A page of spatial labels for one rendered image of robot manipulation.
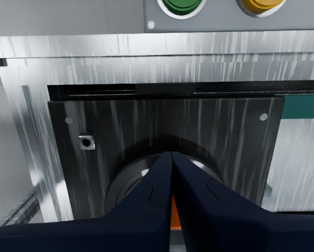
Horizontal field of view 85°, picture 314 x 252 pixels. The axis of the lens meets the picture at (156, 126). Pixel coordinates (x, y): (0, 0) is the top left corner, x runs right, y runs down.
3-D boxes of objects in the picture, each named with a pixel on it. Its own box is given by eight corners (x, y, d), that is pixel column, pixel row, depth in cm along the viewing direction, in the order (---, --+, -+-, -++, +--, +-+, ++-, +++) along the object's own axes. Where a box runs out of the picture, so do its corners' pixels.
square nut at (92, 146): (81, 132, 18) (77, 135, 17) (96, 131, 18) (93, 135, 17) (84, 145, 19) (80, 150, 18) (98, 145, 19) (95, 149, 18)
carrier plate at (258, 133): (56, 98, 19) (44, 101, 17) (273, 93, 19) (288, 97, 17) (88, 251, 27) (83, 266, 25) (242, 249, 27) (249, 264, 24)
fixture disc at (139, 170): (102, 146, 19) (95, 154, 17) (230, 143, 19) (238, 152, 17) (114, 239, 23) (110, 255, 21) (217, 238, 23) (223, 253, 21)
